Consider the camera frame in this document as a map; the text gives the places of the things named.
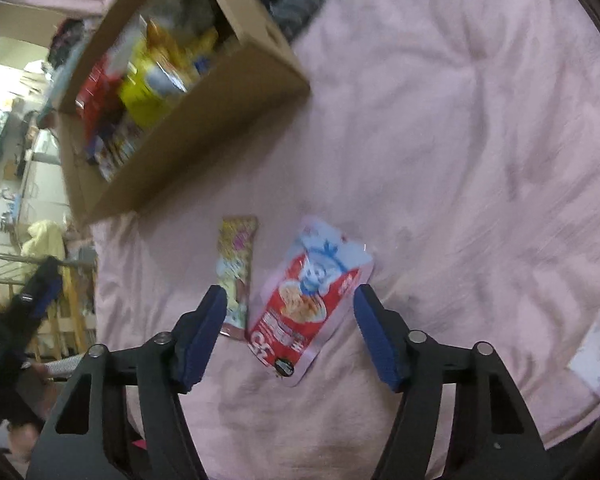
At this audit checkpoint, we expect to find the white red noodle snack bag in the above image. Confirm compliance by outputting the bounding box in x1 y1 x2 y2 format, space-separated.
247 216 374 387

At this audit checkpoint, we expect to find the small chocolate bar wrapper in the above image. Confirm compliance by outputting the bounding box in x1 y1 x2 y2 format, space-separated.
216 216 259 340

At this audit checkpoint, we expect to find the yellow snack bag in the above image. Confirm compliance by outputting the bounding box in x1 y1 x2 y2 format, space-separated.
119 38 187 130

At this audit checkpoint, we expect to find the white red chicken snack bag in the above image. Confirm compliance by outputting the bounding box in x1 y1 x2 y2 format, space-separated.
85 114 145 182

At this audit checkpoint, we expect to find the dark blue snack bag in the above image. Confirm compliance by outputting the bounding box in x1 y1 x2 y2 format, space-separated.
193 55 212 75

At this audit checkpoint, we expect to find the blue Lonely God snack bag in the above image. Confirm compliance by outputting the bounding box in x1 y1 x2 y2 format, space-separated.
104 14 146 77

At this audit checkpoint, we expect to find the left hand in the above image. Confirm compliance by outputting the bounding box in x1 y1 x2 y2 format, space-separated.
8 362 60 462

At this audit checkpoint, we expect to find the yellow wooden rack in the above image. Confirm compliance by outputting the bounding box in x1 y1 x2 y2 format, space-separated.
0 254 96 362

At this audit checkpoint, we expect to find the pink bed duvet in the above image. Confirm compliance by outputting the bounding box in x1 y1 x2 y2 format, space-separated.
92 0 600 444

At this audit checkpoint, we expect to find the brown cardboard box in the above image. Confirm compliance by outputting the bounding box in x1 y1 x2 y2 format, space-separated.
52 0 312 226

